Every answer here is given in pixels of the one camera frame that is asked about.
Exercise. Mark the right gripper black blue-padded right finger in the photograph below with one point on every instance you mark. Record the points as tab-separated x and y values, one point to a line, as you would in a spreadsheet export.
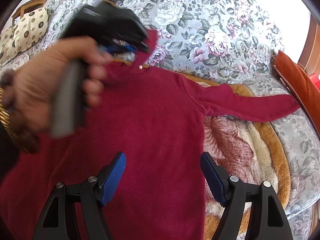
267	217

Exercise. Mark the orange velvet cushion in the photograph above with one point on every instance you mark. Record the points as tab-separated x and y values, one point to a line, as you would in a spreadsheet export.
300	85

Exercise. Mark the wooden side chair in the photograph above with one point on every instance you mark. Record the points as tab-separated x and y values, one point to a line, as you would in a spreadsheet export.
25	8

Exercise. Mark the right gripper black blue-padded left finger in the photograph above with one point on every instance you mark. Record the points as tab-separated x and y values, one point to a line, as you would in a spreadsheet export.
58	217

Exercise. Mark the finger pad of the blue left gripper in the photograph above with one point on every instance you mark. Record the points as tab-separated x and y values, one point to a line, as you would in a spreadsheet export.
118	49

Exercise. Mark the floral blue sofa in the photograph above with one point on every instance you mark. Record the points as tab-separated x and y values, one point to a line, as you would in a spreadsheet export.
227	41

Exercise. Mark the orange floral plush blanket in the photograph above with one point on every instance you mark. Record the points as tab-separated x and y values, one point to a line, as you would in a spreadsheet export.
250	149

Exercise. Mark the person's left hand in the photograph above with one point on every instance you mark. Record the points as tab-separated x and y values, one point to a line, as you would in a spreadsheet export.
28	93

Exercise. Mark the dark red long-sleeve shirt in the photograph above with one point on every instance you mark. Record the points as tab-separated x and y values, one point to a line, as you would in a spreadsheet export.
33	164

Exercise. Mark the cream patterned cushion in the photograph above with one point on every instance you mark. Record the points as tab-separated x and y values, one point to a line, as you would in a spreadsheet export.
30	29
7	46

